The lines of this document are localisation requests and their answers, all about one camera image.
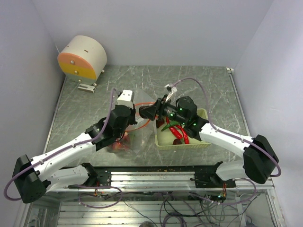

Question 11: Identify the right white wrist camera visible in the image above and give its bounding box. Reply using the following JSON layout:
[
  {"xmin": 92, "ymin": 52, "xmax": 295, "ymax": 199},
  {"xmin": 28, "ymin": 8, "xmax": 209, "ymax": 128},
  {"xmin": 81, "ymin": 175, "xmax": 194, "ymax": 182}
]
[{"xmin": 165, "ymin": 84, "xmax": 178, "ymax": 103}]

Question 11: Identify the round pastel drawer cabinet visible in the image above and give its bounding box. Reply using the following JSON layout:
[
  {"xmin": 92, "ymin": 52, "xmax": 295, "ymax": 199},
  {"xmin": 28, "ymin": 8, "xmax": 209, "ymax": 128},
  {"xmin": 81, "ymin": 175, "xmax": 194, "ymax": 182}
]
[{"xmin": 57, "ymin": 35, "xmax": 107, "ymax": 86}]

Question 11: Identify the green chili pepper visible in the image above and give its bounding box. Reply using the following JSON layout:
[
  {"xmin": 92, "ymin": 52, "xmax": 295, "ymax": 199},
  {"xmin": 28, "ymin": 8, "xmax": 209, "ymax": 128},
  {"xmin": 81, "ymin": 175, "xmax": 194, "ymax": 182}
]
[{"xmin": 161, "ymin": 121, "xmax": 179, "ymax": 131}]

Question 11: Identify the dark purple plum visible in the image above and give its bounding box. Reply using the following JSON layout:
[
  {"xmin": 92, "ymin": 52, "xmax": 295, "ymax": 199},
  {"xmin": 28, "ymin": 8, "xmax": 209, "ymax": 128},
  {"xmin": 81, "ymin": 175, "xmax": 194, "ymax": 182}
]
[
  {"xmin": 173, "ymin": 139, "xmax": 182, "ymax": 145},
  {"xmin": 156, "ymin": 119, "xmax": 164, "ymax": 128}
]

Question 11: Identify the red chili pepper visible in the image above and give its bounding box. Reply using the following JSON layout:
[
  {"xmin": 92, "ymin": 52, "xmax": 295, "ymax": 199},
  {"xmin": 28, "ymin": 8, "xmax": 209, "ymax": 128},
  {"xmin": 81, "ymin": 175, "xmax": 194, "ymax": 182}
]
[
  {"xmin": 166, "ymin": 118, "xmax": 189, "ymax": 144},
  {"xmin": 169, "ymin": 126, "xmax": 183, "ymax": 140}
]

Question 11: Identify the dark purple plum top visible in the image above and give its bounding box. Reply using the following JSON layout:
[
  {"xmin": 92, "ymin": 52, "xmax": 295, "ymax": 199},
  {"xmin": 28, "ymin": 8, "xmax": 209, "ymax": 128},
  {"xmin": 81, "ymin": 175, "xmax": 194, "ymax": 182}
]
[{"xmin": 156, "ymin": 119, "xmax": 164, "ymax": 128}]

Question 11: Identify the cream plastic basket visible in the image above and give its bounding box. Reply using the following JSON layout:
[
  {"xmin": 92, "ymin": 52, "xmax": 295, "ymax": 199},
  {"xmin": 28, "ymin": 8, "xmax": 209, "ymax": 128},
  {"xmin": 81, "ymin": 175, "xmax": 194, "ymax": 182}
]
[{"xmin": 154, "ymin": 117, "xmax": 211, "ymax": 150}]

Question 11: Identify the dark purple plum bottom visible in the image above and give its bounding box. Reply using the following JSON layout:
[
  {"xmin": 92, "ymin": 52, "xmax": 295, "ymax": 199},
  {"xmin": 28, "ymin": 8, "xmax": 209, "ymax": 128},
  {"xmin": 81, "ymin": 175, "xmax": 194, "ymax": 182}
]
[{"xmin": 173, "ymin": 139, "xmax": 182, "ymax": 145}]

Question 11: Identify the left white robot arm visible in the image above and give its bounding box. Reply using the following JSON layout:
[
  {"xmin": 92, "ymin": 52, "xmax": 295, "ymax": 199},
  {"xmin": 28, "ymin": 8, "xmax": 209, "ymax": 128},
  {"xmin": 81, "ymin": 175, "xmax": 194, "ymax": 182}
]
[{"xmin": 11, "ymin": 101, "xmax": 137, "ymax": 203}]

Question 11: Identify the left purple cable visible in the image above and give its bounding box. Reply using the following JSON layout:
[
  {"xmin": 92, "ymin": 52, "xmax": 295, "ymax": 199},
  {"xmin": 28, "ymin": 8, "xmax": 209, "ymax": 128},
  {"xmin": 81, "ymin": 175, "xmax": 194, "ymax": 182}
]
[{"xmin": 3, "ymin": 87, "xmax": 121, "ymax": 201}]

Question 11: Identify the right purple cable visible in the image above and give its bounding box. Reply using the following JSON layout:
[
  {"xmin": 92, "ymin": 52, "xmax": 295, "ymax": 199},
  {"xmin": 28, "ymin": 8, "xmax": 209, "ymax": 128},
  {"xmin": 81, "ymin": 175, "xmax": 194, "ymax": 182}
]
[{"xmin": 170, "ymin": 78, "xmax": 282, "ymax": 177}]

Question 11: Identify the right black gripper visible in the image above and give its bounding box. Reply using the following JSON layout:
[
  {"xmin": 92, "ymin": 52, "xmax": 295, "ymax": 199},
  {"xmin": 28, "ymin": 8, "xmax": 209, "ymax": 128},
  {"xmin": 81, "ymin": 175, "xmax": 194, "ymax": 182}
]
[{"xmin": 140, "ymin": 94, "xmax": 187, "ymax": 125}]

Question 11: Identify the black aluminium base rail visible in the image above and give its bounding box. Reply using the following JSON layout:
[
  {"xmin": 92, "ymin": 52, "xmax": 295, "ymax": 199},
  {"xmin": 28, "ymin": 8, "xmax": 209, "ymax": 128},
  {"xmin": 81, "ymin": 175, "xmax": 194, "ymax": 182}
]
[{"xmin": 83, "ymin": 164, "xmax": 236, "ymax": 190}]

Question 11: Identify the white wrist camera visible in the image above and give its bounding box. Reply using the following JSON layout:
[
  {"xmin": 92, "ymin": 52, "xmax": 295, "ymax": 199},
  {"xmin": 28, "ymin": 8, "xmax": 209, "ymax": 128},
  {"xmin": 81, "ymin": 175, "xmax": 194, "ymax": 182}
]
[
  {"xmin": 116, "ymin": 89, "xmax": 134, "ymax": 109},
  {"xmin": 165, "ymin": 84, "xmax": 178, "ymax": 103}
]

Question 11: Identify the clear zip bag orange zipper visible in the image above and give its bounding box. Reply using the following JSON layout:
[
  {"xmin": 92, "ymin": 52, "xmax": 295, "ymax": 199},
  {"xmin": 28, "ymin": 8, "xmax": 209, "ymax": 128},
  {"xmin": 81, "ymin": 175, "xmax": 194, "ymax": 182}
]
[{"xmin": 107, "ymin": 88, "xmax": 155, "ymax": 157}]

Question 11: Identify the red cherry bunch with leaves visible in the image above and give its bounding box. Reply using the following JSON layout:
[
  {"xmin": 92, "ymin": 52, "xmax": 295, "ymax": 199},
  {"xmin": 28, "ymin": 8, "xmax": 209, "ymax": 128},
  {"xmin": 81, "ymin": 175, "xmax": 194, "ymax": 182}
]
[{"xmin": 110, "ymin": 135, "xmax": 131, "ymax": 152}]

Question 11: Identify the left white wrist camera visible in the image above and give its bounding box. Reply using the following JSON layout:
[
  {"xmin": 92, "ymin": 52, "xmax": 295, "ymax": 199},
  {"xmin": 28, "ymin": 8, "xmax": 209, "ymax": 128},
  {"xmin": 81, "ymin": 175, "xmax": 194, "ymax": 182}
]
[{"xmin": 116, "ymin": 89, "xmax": 134, "ymax": 109}]

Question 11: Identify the small white metal bracket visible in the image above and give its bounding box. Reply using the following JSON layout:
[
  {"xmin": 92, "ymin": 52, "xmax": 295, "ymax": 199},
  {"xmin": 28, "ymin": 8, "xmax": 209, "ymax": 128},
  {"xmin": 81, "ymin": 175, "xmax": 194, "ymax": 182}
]
[{"xmin": 78, "ymin": 83, "xmax": 96, "ymax": 93}]

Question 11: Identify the purple cable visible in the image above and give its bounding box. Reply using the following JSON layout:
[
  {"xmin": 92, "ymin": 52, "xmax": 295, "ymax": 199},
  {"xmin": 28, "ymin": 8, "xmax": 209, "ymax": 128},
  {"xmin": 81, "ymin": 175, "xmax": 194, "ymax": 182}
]
[
  {"xmin": 3, "ymin": 87, "xmax": 121, "ymax": 201},
  {"xmin": 170, "ymin": 78, "xmax": 282, "ymax": 177}
]

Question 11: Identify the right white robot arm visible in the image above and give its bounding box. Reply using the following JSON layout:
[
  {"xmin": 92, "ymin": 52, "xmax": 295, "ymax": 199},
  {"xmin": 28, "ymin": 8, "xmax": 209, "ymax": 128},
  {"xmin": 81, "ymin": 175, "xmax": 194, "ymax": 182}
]
[{"xmin": 139, "ymin": 96, "xmax": 279, "ymax": 187}]

